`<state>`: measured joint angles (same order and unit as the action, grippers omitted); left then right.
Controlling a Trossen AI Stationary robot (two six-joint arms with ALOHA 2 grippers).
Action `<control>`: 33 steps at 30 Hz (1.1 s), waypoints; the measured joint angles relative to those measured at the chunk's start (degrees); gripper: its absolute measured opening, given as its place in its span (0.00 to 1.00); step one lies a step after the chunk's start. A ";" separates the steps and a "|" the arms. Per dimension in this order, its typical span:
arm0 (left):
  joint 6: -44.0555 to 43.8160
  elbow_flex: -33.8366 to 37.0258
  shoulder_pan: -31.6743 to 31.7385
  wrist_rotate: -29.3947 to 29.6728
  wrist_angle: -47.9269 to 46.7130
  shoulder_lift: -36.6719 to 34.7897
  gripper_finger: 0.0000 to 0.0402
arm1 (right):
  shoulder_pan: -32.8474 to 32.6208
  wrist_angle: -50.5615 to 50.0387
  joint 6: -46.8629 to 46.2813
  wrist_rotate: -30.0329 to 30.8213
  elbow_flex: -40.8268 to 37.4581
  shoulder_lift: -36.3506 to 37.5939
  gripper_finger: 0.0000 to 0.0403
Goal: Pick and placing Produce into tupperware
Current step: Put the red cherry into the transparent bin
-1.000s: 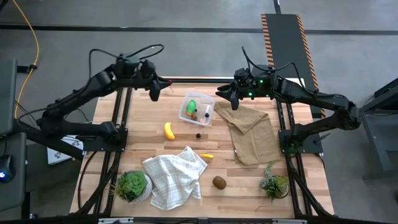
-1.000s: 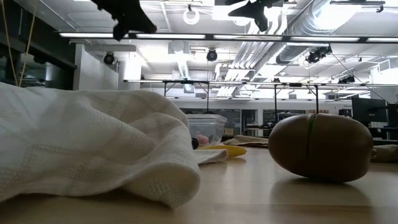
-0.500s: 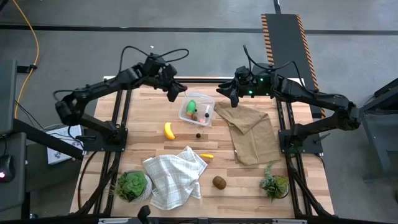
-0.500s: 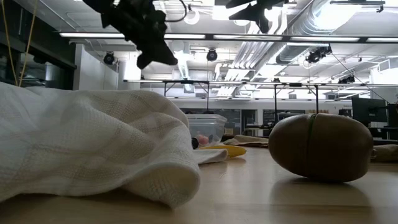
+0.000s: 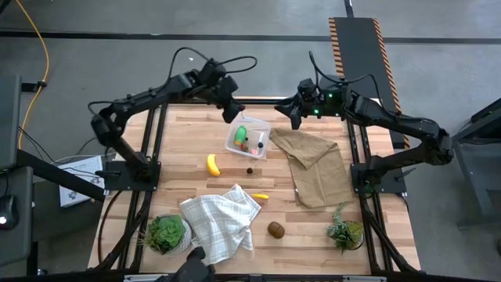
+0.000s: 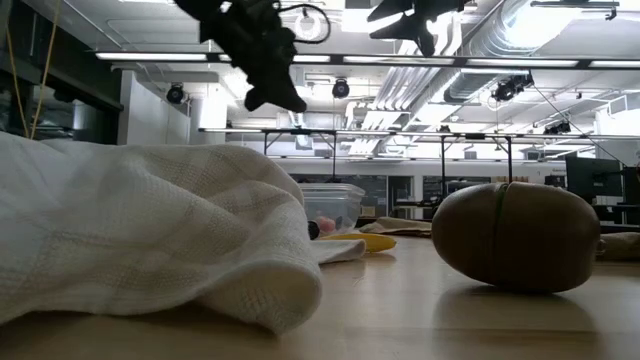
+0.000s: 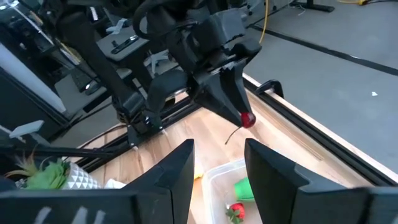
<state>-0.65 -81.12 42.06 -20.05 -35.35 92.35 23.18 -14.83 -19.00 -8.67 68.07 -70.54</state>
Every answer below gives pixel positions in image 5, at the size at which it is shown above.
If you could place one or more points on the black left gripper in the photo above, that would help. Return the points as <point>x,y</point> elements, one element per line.
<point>219,84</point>

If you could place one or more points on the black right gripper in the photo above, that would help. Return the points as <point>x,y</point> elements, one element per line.
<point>307,102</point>

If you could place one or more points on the clear plastic tupperware container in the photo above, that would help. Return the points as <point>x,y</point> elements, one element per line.
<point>252,125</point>

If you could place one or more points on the green toy cucumber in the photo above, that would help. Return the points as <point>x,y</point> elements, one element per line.
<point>240,135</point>

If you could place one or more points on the red toy strawberry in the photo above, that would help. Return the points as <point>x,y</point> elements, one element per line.
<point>244,148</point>

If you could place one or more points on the yellow toy banana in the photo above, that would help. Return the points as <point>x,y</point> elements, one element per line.
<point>212,165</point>

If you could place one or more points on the small yellow toy pepper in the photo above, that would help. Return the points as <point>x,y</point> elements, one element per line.
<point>260,196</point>

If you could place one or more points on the brown toy kiwi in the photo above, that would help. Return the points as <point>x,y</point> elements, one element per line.
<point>276,230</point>

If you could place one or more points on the white checked dish towel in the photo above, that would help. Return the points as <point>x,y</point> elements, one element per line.
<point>219,223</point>

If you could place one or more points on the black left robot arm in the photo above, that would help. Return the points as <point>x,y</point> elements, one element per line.
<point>145,98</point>

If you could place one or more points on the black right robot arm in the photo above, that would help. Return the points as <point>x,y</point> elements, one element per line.
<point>391,117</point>

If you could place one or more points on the brown burlap cloth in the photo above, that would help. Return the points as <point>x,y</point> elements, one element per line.
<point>317,172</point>

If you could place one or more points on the black mat with striped edges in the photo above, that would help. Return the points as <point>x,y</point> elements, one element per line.
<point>360,51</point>

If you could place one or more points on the small grey-green potted plant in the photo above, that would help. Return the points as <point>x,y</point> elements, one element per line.
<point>344,233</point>

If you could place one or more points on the green succulent in white pot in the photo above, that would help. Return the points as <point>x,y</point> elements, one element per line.
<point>166,234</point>

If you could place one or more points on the white printed booklet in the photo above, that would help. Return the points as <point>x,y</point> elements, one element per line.
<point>78,172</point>

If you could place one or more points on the black device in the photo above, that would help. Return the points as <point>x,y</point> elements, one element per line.
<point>193,268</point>

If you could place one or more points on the dark grey metal cart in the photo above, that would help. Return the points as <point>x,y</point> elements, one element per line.
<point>487,117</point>

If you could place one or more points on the black diagonal support beam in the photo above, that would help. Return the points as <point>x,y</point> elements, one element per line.
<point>51,176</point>

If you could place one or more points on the grey panel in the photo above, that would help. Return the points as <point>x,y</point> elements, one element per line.
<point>8,117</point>

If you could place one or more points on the black computer mouse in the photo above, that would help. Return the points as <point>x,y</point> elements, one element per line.
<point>8,211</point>

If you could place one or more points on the black crossbar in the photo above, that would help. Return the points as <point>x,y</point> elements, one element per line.
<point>58,279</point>

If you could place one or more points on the grey desk pad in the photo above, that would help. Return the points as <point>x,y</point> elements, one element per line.
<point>25,243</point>

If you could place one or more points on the black aluminium table frame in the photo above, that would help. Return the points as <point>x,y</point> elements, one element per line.
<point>262,101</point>

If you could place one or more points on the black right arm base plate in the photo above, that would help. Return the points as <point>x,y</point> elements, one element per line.
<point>391,182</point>

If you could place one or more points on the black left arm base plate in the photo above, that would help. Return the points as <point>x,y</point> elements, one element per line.
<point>117,183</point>

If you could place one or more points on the silver bracket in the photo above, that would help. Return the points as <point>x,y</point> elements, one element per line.
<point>364,279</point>
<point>145,278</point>

